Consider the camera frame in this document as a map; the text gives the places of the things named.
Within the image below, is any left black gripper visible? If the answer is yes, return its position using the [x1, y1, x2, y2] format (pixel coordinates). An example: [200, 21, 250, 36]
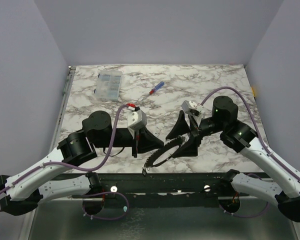
[94, 125, 165, 158]

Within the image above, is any black key tag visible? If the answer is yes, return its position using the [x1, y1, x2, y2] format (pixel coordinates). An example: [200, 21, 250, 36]
[141, 167, 147, 177]

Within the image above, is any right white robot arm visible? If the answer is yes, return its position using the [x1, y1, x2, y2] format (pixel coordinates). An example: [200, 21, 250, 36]
[166, 96, 300, 223]

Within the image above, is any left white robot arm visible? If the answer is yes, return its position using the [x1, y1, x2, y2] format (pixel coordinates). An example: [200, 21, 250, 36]
[0, 109, 164, 216]

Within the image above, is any blue red screwdriver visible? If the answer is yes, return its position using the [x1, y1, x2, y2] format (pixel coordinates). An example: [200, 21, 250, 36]
[143, 81, 165, 99]

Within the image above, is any clear plastic organizer box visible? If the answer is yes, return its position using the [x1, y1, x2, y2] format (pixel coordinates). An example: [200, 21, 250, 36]
[93, 70, 123, 101]

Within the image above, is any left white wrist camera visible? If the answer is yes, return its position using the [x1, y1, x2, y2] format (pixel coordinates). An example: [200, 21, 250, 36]
[126, 107, 148, 131]

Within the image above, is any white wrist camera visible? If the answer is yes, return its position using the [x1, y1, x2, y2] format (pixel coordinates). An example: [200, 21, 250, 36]
[126, 107, 148, 131]
[181, 100, 204, 121]

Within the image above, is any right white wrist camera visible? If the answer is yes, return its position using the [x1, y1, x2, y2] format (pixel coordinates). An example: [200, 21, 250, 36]
[181, 100, 204, 121]

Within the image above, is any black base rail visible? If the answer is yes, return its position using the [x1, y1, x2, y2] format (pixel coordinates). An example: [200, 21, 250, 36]
[88, 172, 236, 209]

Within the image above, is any aluminium side rail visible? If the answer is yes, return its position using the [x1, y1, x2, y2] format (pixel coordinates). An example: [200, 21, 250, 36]
[48, 65, 77, 153]

